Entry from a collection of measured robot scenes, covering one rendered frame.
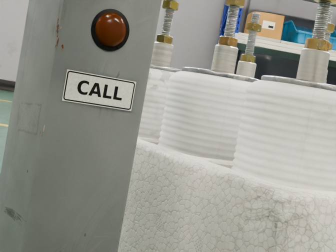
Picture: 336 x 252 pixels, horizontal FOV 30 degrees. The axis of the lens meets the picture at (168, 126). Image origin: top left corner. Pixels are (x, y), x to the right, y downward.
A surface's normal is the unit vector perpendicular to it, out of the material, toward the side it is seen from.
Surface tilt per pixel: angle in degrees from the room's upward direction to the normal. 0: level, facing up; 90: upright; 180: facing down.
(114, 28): 88
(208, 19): 90
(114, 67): 90
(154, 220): 90
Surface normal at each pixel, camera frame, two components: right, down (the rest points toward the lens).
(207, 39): 0.10, 0.07
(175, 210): -0.84, -0.12
